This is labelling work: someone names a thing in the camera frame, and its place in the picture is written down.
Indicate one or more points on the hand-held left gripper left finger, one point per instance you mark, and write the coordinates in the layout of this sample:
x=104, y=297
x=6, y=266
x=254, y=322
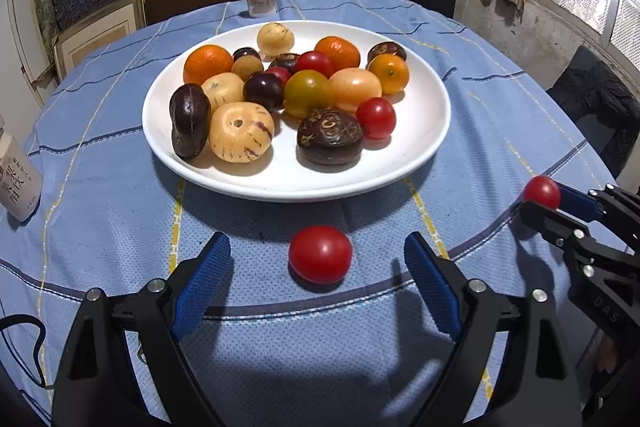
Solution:
x=200, y=287

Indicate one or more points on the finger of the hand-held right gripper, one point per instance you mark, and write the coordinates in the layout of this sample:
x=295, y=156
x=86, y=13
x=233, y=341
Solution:
x=577, y=202
x=550, y=219

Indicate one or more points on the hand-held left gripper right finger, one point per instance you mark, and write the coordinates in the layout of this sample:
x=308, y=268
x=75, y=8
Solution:
x=432, y=287

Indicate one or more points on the red cherry tomato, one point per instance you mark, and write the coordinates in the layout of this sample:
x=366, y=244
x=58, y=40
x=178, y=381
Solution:
x=376, y=118
x=541, y=192
x=320, y=254
x=280, y=75
x=314, y=63

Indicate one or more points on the white plate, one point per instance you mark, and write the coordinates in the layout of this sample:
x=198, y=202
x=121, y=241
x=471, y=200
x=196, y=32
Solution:
x=410, y=137

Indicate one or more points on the pale yellow pepino melon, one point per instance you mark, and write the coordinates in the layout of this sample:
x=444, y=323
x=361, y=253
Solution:
x=240, y=134
x=222, y=89
x=275, y=38

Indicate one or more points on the dark brown oval fruit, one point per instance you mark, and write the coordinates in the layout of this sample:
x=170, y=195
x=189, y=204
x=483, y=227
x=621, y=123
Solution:
x=189, y=122

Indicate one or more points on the dark purple plum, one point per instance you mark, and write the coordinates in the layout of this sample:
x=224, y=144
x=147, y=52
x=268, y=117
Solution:
x=246, y=54
x=262, y=91

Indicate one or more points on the pale orange tomato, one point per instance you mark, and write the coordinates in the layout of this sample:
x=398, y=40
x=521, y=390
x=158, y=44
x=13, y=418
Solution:
x=356, y=89

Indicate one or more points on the yellow green tomato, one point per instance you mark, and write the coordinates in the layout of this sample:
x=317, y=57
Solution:
x=307, y=94

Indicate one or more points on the orange mandarin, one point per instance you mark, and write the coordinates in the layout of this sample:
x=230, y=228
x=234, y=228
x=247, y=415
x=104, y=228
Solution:
x=205, y=64
x=340, y=51

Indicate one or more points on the tan round fruit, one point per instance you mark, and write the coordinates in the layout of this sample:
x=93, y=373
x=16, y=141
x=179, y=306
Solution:
x=247, y=69

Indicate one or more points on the person's right hand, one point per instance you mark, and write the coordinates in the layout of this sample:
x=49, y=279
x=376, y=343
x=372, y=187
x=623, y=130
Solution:
x=607, y=353

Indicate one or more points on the black garment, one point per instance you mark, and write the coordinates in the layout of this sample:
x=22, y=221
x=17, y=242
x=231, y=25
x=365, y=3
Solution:
x=605, y=107

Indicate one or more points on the blue checked tablecloth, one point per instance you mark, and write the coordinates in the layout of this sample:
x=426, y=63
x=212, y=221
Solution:
x=100, y=207

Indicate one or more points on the white drink can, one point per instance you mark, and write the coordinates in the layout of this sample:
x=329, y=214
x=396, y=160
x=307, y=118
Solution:
x=17, y=187

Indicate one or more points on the green patterned panel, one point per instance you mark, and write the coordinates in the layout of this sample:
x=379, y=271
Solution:
x=42, y=2

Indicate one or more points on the wooden picture frame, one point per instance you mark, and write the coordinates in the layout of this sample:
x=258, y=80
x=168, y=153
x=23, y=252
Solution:
x=95, y=37

